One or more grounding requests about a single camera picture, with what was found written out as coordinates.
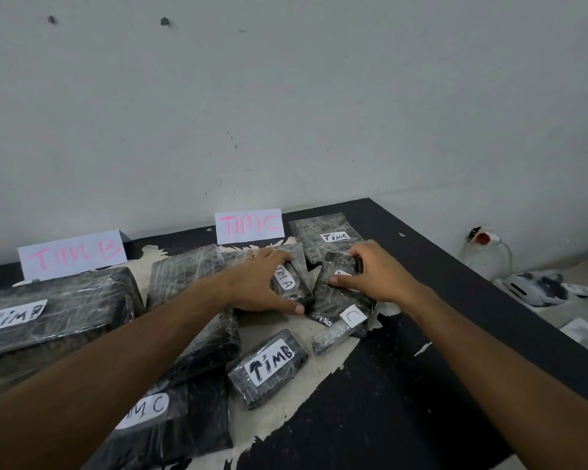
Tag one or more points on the person's right hand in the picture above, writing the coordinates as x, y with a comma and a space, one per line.
380, 276

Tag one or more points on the person's left hand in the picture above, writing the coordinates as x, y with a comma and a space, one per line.
252, 286

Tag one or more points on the person's right thumb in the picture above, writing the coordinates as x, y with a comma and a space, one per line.
340, 280

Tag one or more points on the person's left thumb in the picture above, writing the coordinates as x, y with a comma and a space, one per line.
290, 306

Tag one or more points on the black packet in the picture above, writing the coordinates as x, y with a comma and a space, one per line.
291, 283
331, 303

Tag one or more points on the person's left forearm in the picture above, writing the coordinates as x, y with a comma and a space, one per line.
103, 367

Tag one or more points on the person's right forearm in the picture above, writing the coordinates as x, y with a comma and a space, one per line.
500, 376

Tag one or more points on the flat grey wrapped packet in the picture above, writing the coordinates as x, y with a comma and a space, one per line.
318, 234

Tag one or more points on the small wrapped tube packet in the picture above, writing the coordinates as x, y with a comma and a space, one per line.
335, 332

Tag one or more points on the small black wrapped brick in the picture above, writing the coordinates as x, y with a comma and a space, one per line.
269, 367

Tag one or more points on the small paper sign, pink writing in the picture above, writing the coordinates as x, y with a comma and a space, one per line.
249, 225

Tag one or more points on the long black wrapped package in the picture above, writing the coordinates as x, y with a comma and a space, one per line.
196, 274

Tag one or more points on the large black bag package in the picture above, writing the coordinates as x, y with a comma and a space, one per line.
176, 425

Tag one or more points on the white and grey headset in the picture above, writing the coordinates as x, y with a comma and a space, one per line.
534, 288

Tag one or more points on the wide paper sign, pink writing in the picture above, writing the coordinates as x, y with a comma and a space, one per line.
73, 254

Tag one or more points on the large black wrapped box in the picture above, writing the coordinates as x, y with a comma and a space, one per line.
63, 308

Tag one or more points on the white paper tag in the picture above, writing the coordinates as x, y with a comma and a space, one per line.
577, 290

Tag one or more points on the white paper sheet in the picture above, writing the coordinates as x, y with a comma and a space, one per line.
580, 330

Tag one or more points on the white wall socket with plug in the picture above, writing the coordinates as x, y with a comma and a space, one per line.
482, 237

